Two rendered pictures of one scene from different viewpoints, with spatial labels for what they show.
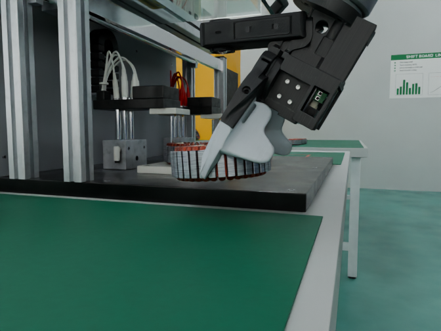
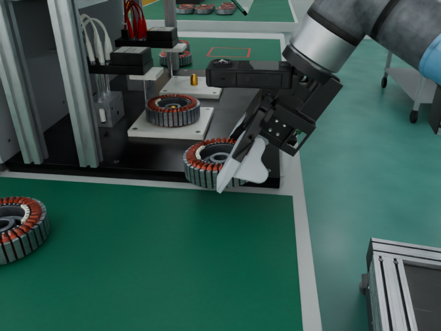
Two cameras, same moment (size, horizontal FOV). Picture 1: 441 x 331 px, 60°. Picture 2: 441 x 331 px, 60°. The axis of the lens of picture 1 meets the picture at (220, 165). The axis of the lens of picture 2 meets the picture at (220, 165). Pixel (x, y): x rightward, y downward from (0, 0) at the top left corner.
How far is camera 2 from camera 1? 28 cm
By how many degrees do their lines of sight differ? 26
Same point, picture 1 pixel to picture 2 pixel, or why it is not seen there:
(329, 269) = (310, 267)
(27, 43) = (16, 42)
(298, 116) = (284, 147)
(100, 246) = (168, 261)
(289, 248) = (283, 247)
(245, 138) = (248, 167)
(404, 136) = not seen: outside the picture
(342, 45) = (317, 97)
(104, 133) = not seen: hidden behind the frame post
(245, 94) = (250, 140)
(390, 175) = not seen: hidden behind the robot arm
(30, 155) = (38, 142)
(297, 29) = (286, 84)
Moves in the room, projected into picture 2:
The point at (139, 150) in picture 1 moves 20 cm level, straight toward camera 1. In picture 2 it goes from (118, 104) to (141, 140)
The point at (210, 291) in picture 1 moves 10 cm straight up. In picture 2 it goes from (258, 303) to (263, 230)
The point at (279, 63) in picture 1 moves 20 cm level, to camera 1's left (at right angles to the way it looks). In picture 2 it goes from (272, 110) to (114, 122)
